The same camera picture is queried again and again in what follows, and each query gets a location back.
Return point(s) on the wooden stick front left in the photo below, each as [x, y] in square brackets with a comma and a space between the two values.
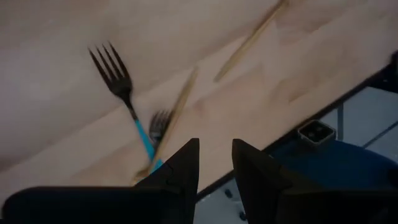
[180, 102]

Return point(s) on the blue rounded object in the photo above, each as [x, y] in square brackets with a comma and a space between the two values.
[342, 165]

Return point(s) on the dark metal fork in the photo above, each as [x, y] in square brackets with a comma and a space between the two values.
[157, 127]

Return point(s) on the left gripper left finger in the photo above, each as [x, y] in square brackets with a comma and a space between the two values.
[174, 174]

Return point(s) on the square grey-rimmed box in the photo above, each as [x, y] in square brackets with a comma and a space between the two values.
[316, 133]

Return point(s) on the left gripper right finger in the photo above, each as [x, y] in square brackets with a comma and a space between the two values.
[261, 186]

